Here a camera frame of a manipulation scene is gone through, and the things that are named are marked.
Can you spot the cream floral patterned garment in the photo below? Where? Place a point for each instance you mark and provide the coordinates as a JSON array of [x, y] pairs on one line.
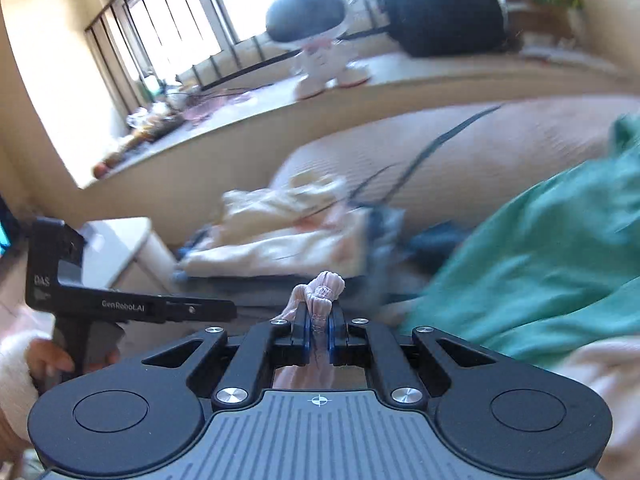
[[301, 229]]

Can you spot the dark backpack on ledge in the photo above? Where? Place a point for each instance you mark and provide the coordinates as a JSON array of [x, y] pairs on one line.
[[425, 28]]

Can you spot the white ribbed sweater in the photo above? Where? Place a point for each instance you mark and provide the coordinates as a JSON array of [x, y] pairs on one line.
[[610, 367]]

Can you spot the white mushroom figure toy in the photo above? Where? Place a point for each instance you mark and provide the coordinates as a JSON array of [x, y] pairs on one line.
[[314, 28]]

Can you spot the black window railing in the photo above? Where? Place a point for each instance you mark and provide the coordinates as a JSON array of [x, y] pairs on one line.
[[143, 46]]

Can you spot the cream striped bed blanket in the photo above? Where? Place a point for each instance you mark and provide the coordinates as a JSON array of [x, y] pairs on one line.
[[456, 163]]

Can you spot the clutter items on windowsill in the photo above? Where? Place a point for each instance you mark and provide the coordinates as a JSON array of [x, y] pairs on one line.
[[176, 107]]

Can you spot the white bedside cabinet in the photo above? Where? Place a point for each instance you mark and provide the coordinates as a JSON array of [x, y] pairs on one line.
[[126, 254]]

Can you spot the teal green garment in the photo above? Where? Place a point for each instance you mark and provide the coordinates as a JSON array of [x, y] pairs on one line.
[[552, 270]]

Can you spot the light pink pants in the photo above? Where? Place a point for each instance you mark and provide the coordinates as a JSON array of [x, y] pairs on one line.
[[318, 296]]

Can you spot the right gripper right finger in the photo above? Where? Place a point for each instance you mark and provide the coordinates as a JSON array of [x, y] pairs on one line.
[[346, 348]]

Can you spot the folded blue-grey clothes stack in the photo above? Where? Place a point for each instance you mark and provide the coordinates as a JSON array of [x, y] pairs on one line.
[[385, 281]]

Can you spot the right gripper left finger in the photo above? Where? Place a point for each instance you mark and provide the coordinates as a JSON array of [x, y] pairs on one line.
[[291, 338]]

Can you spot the dark blue small cloth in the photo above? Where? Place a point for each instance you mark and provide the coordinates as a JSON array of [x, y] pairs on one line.
[[430, 249]]

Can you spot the white left sleeve forearm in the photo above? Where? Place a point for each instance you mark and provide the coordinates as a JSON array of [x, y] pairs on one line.
[[18, 393]]

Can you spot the person's left hand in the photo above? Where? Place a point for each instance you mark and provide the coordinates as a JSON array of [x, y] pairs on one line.
[[44, 359]]

